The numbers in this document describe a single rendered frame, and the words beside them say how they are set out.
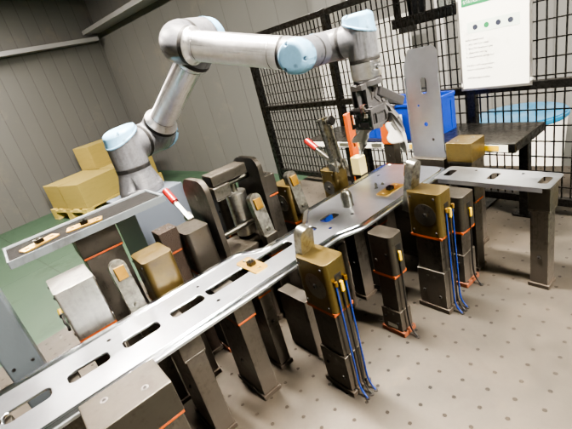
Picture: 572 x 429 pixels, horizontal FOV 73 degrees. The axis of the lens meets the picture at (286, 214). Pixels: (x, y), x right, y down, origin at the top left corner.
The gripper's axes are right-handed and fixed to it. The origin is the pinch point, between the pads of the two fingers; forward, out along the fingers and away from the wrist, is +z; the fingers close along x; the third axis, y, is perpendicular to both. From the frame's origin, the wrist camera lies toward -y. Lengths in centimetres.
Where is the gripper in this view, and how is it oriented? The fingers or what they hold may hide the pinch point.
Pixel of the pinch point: (385, 151)
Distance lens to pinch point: 110.7
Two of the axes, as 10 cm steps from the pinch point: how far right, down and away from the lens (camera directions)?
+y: -7.4, 4.4, -5.2
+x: 6.3, 1.6, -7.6
